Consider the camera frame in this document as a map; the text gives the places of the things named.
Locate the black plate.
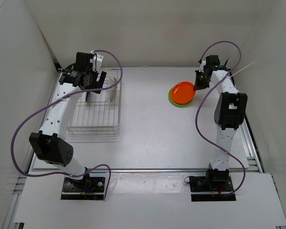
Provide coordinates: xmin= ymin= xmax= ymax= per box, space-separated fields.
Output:
xmin=85 ymin=92 xmax=91 ymax=103

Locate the orange plate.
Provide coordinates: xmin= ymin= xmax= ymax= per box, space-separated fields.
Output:
xmin=169 ymin=81 xmax=196 ymax=105

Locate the green plate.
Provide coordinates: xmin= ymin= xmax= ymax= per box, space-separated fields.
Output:
xmin=168 ymin=88 xmax=195 ymax=107

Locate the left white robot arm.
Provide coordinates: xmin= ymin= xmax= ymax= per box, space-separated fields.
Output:
xmin=29 ymin=52 xmax=106 ymax=191

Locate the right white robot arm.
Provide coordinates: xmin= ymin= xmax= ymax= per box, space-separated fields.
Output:
xmin=194 ymin=55 xmax=247 ymax=191

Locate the clear glass plate left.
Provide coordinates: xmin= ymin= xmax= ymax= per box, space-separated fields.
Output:
xmin=105 ymin=78 xmax=116 ymax=102

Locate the white zip tie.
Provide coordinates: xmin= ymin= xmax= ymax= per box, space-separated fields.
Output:
xmin=228 ymin=61 xmax=256 ymax=78

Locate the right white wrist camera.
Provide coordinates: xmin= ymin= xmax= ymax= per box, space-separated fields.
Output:
xmin=199 ymin=60 xmax=206 ymax=73

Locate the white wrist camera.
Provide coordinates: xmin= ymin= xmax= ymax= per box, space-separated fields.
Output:
xmin=199 ymin=60 xmax=206 ymax=73
xmin=90 ymin=51 xmax=104 ymax=72

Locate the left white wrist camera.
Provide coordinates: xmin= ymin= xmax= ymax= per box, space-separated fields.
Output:
xmin=90 ymin=51 xmax=104 ymax=72

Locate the metal wire dish rack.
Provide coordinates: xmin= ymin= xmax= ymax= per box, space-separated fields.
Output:
xmin=66 ymin=68 xmax=123 ymax=135

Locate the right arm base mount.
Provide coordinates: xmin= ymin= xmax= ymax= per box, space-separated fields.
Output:
xmin=184 ymin=175 xmax=236 ymax=202

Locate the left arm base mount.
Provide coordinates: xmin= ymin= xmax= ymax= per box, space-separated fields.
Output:
xmin=61 ymin=174 xmax=106 ymax=200

